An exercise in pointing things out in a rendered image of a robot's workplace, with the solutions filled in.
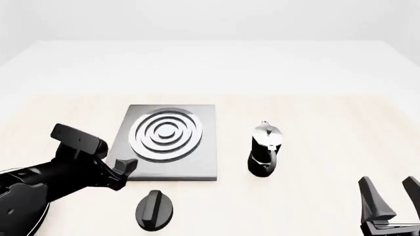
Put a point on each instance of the flat grey stove plate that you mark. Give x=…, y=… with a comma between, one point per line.
x=197, y=162

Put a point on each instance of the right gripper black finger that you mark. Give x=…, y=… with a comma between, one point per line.
x=414, y=194
x=374, y=204

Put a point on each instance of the round black stove knob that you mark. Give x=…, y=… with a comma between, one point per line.
x=154, y=211

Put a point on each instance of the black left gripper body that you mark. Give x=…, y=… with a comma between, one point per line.
x=113, y=179

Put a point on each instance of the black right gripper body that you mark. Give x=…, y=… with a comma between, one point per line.
x=390, y=228

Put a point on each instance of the black and silver moka pot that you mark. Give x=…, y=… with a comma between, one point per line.
x=260, y=157

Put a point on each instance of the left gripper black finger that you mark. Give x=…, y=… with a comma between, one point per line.
x=126, y=167

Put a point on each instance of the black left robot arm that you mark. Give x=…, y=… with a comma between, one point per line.
x=29, y=186

